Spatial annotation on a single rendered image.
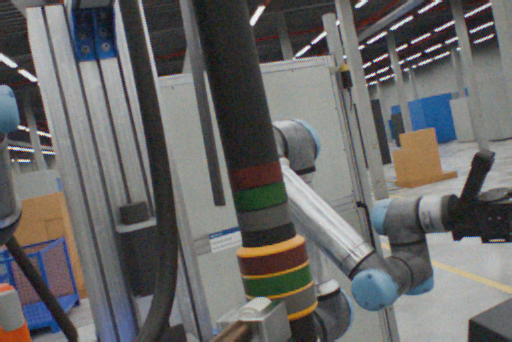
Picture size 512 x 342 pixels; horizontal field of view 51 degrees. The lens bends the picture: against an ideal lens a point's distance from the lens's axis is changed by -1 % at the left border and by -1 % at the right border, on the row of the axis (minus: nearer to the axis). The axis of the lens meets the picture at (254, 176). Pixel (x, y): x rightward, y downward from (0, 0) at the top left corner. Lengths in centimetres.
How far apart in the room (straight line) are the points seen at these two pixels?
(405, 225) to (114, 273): 63
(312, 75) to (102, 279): 163
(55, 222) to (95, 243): 712
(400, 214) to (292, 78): 152
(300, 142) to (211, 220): 111
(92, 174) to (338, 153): 160
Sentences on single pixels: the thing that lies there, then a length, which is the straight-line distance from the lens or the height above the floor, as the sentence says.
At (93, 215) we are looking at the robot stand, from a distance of 122.
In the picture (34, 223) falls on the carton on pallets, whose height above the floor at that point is 122.
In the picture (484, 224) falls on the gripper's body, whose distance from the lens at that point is 103.
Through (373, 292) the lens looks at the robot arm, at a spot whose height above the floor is 134.
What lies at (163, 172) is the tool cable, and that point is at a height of 163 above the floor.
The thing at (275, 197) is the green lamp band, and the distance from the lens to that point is 32.
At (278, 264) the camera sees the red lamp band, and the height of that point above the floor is 157.
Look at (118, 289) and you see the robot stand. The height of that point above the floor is 139.
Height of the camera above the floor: 164
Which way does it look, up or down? 3 degrees down
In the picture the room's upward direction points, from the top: 12 degrees counter-clockwise
